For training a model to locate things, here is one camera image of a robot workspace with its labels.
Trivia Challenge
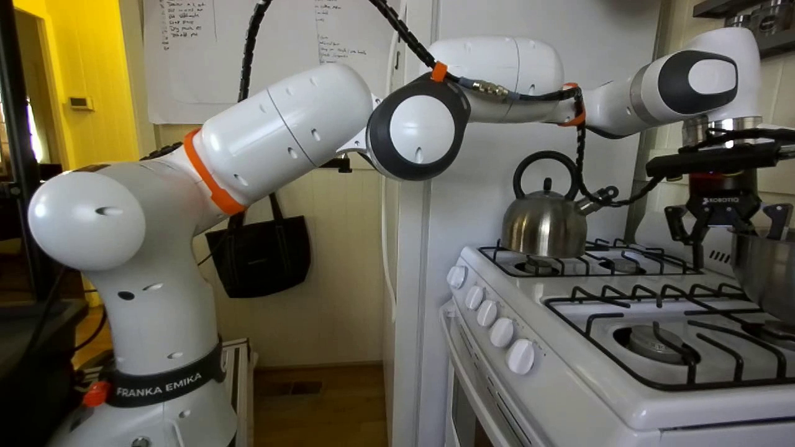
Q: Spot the white refrigerator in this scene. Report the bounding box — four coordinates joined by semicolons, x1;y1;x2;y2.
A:
379;0;667;447

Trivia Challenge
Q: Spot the white refrigerator door handle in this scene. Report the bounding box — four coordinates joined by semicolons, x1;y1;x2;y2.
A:
379;177;403;319

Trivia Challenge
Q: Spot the white oven door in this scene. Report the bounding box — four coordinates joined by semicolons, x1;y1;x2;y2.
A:
437;300;581;447

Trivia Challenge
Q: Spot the stainless steel kettle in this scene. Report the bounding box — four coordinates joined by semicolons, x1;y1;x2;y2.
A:
500;148;622;260

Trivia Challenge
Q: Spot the small orange plastic part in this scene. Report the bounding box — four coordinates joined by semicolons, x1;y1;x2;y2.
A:
79;377;112;409

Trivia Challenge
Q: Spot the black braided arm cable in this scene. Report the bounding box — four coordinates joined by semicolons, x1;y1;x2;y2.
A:
237;0;669;209

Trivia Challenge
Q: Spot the metal container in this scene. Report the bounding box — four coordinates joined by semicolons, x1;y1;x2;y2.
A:
729;0;795;35

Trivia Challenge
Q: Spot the white handwritten wall sheet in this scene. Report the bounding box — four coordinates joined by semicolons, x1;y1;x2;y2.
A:
140;0;400;126

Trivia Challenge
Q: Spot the black metal shelving unit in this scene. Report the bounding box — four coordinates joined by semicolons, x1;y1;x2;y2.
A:
0;0;85;447

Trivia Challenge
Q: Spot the black tote bag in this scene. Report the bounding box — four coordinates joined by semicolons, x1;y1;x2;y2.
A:
203;190;317;300

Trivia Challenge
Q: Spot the dark floor vent grille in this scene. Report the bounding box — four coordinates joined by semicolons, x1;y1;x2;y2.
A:
261;377;328;400

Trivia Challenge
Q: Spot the black stove grate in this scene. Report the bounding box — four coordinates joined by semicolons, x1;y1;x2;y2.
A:
478;236;705;281
543;281;795;391

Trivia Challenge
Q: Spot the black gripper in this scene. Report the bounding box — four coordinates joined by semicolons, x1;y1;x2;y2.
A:
663;169;795;273

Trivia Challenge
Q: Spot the dark wall shelf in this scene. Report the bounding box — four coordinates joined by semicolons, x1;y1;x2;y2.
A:
694;0;795;59

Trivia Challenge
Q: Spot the round gas burner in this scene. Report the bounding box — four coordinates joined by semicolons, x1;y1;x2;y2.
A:
612;319;694;368

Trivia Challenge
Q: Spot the silver metal bowl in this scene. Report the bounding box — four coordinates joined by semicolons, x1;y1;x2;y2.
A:
734;230;795;327

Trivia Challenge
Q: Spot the white gas stove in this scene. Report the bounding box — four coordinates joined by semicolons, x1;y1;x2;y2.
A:
437;209;795;447

